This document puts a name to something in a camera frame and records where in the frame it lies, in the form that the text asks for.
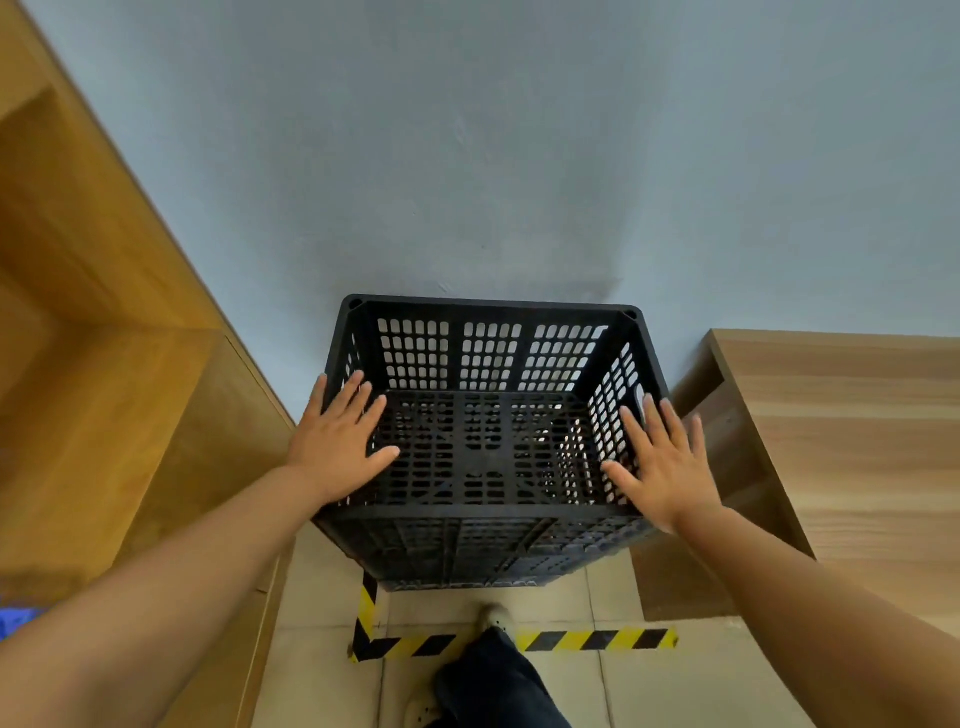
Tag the person's right hand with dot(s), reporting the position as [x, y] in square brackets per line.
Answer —
[671, 480]

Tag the black plastic crate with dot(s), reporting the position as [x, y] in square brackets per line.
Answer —
[491, 450]
[480, 577]

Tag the blue plastic grid pallet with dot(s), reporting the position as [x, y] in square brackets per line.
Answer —
[19, 622]

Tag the white clog shoe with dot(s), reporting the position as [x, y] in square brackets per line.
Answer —
[496, 619]
[421, 706]

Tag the brown striped wooden desk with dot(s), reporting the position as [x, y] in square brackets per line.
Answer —
[847, 420]

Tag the person's blue jeans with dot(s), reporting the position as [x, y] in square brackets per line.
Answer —
[502, 686]

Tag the yellow black striped floor tape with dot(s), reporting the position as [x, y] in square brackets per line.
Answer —
[592, 640]

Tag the person's right forearm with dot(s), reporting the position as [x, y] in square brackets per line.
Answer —
[817, 622]

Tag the person's left forearm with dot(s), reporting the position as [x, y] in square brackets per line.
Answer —
[150, 600]

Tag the light oak wooden cabinet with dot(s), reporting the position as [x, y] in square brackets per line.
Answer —
[112, 337]

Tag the person's left hand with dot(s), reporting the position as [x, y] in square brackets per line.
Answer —
[334, 450]

